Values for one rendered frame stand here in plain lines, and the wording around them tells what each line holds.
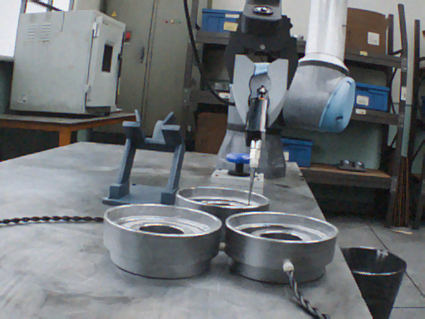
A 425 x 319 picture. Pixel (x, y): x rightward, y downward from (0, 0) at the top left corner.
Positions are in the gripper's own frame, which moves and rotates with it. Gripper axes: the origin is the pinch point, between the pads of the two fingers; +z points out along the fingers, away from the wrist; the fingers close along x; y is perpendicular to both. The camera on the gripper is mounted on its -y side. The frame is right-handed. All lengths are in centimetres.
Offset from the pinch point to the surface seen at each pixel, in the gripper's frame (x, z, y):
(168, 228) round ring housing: 6.1, 10.3, -19.9
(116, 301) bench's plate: 7.1, 12.9, -32.3
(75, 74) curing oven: 114, -10, 186
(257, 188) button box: -0.8, 9.5, 1.7
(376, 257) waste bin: -49, 54, 115
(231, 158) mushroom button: 3.3, 6.2, 3.4
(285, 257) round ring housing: -4.7, 10.3, -24.8
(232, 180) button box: 2.7, 8.9, 1.5
